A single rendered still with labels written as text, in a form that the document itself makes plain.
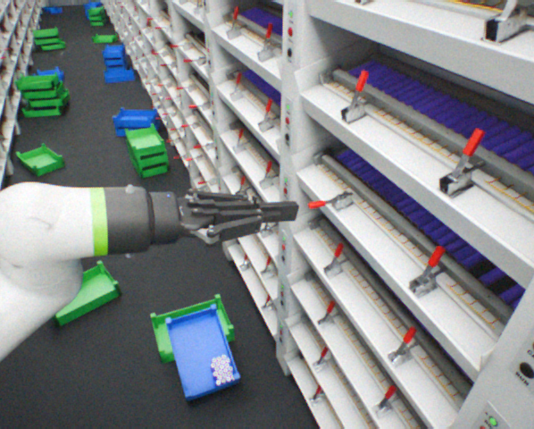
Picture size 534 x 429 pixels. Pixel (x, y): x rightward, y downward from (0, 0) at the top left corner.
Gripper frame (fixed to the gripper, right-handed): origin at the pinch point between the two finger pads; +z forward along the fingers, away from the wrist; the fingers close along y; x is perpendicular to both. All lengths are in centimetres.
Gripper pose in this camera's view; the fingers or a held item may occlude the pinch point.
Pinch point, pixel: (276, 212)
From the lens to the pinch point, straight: 66.3
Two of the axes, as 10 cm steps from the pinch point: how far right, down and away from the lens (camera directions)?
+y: 3.8, 5.6, -7.4
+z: 9.0, -0.6, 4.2
